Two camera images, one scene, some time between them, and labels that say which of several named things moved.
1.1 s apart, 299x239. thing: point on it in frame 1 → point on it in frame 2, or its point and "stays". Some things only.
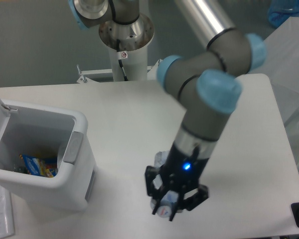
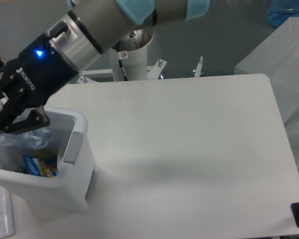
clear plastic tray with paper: (1, 210) stays
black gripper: (182, 172) → (30, 80)
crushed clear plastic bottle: (169, 199) → (31, 139)
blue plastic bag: (278, 11) stays
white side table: (286, 64) stays
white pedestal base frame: (152, 72) stays
